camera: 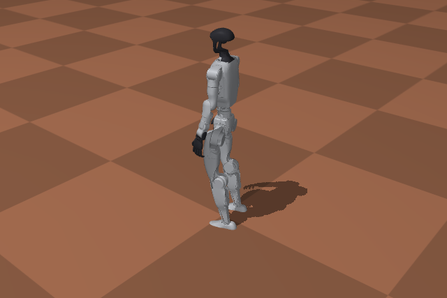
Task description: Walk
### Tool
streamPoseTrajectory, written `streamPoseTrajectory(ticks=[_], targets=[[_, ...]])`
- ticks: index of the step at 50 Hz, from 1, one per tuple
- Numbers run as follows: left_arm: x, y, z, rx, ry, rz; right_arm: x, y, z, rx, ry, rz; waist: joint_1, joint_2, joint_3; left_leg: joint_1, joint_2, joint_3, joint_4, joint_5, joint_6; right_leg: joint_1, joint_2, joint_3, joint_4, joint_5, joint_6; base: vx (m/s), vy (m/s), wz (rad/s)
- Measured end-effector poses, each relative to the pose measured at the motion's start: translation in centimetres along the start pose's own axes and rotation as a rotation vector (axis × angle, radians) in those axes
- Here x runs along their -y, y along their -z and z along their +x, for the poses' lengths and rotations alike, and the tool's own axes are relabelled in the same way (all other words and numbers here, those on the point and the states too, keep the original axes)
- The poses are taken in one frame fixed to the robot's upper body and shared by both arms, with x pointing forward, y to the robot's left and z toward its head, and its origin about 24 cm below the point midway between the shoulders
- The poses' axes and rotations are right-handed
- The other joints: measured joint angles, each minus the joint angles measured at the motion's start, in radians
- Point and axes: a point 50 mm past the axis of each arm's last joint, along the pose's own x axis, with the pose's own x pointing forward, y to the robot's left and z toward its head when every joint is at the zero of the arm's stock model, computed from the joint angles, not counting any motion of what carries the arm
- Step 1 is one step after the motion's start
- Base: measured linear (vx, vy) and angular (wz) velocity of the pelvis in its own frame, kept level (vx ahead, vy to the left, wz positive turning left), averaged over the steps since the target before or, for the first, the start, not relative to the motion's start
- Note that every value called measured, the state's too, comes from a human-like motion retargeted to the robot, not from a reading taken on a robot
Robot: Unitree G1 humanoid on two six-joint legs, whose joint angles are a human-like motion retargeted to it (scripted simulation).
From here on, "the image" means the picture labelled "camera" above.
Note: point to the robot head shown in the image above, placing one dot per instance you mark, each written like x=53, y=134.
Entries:
x=222, y=35

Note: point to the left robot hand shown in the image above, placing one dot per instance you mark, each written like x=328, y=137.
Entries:
x=198, y=144

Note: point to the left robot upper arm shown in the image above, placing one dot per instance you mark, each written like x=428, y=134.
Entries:
x=213, y=76

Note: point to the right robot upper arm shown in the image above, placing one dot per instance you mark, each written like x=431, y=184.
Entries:
x=238, y=59

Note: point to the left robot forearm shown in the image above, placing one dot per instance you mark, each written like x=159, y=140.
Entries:
x=207, y=115

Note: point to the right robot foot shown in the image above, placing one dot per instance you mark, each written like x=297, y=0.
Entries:
x=241, y=208

